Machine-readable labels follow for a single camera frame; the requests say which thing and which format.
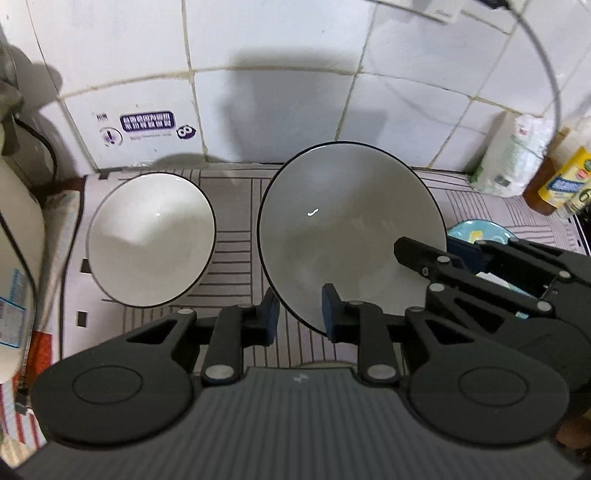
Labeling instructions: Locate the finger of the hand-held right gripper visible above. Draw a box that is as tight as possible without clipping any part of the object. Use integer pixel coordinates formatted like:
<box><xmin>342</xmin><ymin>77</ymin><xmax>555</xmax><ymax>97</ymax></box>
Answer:
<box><xmin>394</xmin><ymin>237</ymin><xmax>555</xmax><ymax>336</ymax></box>
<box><xmin>447</xmin><ymin>237</ymin><xmax>591</xmax><ymax>297</ymax></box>

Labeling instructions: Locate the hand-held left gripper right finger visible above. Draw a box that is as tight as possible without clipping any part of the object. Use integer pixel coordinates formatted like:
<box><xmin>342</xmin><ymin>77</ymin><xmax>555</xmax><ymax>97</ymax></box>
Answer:
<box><xmin>322</xmin><ymin>283</ymin><xmax>503</xmax><ymax>385</ymax></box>

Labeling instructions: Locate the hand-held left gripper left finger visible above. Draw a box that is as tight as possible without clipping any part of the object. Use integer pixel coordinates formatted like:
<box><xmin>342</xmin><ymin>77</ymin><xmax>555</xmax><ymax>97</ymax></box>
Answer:
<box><xmin>99</xmin><ymin>287</ymin><xmax>281</xmax><ymax>385</ymax></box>

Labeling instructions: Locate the blue fried egg plate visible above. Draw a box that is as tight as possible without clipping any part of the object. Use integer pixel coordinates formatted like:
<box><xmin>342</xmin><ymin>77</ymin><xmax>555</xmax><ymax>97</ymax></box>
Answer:
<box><xmin>447</xmin><ymin>220</ymin><xmax>532</xmax><ymax>321</ymax></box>

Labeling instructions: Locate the white bowl with dark rim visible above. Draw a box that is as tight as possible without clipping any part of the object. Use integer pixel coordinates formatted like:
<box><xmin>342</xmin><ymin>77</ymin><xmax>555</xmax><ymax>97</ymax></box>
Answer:
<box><xmin>86</xmin><ymin>172</ymin><xmax>217</xmax><ymax>308</ymax></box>
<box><xmin>257</xmin><ymin>141</ymin><xmax>448</xmax><ymax>337</ymax></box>

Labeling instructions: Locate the small yellow cap bottle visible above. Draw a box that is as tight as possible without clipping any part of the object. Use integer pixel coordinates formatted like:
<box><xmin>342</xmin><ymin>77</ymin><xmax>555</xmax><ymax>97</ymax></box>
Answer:
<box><xmin>556</xmin><ymin>182</ymin><xmax>591</xmax><ymax>220</ymax></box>

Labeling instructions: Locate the large yellow label bottle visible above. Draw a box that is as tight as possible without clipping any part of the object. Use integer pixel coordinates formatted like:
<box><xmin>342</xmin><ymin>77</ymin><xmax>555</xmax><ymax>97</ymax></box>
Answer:
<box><xmin>523</xmin><ymin>127</ymin><xmax>591</xmax><ymax>217</ymax></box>

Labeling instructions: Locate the striped tablecloth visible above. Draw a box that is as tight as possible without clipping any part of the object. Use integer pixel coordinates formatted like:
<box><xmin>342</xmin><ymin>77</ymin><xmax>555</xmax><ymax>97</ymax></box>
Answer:
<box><xmin>60</xmin><ymin>166</ymin><xmax>591</xmax><ymax>370</ymax></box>

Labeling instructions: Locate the white plastic bag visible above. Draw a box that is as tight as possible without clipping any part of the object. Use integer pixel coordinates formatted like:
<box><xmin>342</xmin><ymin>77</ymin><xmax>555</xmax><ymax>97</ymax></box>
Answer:
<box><xmin>470</xmin><ymin>112</ymin><xmax>556</xmax><ymax>198</ymax></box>

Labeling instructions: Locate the red striped mat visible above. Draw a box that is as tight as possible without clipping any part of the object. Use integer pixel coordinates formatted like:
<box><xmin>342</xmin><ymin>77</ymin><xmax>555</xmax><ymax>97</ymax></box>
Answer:
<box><xmin>0</xmin><ymin>332</ymin><xmax>63</xmax><ymax>462</ymax></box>

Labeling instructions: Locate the white rice cooker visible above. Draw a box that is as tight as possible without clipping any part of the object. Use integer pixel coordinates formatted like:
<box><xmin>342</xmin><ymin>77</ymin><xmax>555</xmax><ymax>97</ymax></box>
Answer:
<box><xmin>0</xmin><ymin>111</ymin><xmax>47</xmax><ymax>385</ymax></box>

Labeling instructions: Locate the thin adapter cable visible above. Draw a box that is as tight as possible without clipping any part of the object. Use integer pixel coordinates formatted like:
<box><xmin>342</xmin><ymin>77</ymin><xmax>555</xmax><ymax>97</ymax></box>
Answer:
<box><xmin>489</xmin><ymin>0</ymin><xmax>563</xmax><ymax>137</ymax></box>

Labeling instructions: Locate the purple wall sticker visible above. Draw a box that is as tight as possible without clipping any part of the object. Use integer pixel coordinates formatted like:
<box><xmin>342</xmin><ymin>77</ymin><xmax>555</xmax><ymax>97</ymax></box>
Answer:
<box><xmin>95</xmin><ymin>111</ymin><xmax>197</xmax><ymax>148</ymax></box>

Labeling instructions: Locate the white wall socket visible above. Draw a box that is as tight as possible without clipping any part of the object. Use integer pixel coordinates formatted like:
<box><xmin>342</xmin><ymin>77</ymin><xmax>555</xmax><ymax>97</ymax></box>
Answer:
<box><xmin>367</xmin><ymin>0</ymin><xmax>467</xmax><ymax>24</ymax></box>

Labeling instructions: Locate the black rice cooker cable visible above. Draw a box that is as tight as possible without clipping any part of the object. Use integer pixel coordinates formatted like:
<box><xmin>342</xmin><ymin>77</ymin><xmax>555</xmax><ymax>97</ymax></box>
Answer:
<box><xmin>11</xmin><ymin>113</ymin><xmax>60</xmax><ymax>185</ymax></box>

